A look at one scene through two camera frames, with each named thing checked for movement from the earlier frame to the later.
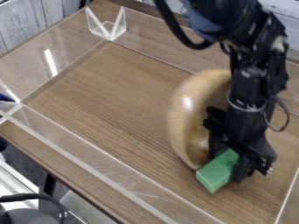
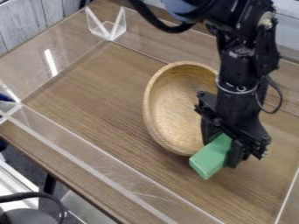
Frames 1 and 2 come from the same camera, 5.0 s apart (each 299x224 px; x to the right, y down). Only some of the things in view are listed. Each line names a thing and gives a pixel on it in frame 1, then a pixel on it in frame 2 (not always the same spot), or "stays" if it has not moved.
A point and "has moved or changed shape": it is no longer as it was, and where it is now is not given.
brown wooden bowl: x=203 y=90 has moved or changed shape
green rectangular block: x=213 y=175 has moved or changed shape
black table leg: x=50 y=185 stays
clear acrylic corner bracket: x=106 y=30 stays
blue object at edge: x=5 y=98 stays
